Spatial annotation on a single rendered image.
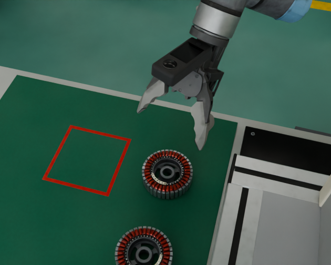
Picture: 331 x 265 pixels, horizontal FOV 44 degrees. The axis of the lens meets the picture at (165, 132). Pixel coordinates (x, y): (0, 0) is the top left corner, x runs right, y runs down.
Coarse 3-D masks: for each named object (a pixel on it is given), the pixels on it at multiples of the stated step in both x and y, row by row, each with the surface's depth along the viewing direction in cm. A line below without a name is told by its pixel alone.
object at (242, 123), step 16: (0, 80) 110; (48, 80) 110; (64, 80) 110; (0, 96) 107; (128, 96) 107; (240, 128) 101; (272, 128) 101; (288, 128) 101; (240, 144) 98; (224, 192) 90
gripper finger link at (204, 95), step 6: (204, 84) 71; (204, 90) 71; (210, 90) 72; (198, 96) 72; (204, 96) 71; (210, 96) 71; (204, 102) 72; (210, 102) 71; (204, 108) 72; (210, 108) 72; (204, 114) 72
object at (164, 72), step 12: (180, 48) 69; (192, 48) 69; (204, 48) 70; (168, 60) 65; (180, 60) 67; (192, 60) 67; (204, 60) 70; (156, 72) 66; (168, 72) 64; (180, 72) 65; (168, 84) 65
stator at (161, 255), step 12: (144, 228) 81; (120, 240) 80; (132, 240) 80; (144, 240) 82; (156, 240) 80; (168, 240) 80; (120, 252) 78; (156, 252) 81; (168, 252) 78; (120, 264) 77; (132, 264) 79; (144, 264) 79; (156, 264) 77; (168, 264) 78
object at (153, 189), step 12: (156, 156) 91; (168, 156) 92; (180, 156) 91; (144, 168) 90; (156, 168) 92; (168, 168) 91; (180, 168) 91; (144, 180) 89; (156, 180) 88; (168, 180) 90; (180, 180) 88; (156, 192) 87; (168, 192) 86; (180, 192) 88
